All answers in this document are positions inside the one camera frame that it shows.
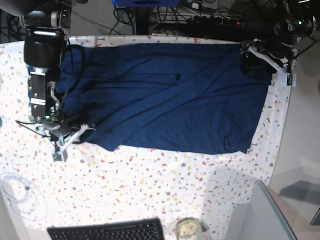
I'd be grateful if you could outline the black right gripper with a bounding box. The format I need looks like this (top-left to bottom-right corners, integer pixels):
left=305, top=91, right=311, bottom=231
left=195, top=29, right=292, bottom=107
left=43, top=113, right=81, bottom=142

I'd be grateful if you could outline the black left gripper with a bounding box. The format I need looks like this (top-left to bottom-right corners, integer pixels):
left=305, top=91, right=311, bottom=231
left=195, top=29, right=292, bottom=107
left=240, top=38, right=296, bottom=75

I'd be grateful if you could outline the navy blue t-shirt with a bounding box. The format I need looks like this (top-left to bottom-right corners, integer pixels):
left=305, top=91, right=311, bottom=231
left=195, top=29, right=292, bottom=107
left=57, top=43, right=274, bottom=155

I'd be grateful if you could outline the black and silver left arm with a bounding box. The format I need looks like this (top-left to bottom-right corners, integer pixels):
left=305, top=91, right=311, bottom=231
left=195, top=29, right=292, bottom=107
left=241, top=0, right=320, bottom=81

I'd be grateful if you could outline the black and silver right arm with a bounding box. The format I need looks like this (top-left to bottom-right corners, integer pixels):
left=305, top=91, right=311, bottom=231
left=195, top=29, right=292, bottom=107
left=0, top=0, right=89, bottom=144

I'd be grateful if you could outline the terrazzo pattern table cloth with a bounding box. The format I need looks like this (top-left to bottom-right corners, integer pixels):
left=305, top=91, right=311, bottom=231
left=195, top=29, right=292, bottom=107
left=0, top=41, right=291, bottom=240

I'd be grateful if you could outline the black computer keyboard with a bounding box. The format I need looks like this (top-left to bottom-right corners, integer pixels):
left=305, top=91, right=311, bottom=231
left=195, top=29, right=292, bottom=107
left=47, top=218, right=165, bottom=240

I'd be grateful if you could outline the grey monitor back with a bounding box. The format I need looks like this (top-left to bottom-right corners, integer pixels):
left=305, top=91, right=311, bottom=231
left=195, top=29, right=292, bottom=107
left=225, top=180, right=297, bottom=240

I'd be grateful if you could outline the clear glass jar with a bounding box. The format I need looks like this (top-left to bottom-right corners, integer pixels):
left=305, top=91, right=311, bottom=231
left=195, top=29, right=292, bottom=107
left=175, top=217, right=203, bottom=240

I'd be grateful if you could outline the coiled white cable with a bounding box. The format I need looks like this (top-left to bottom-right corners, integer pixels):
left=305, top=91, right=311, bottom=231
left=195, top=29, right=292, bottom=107
left=0, top=171, right=49, bottom=222

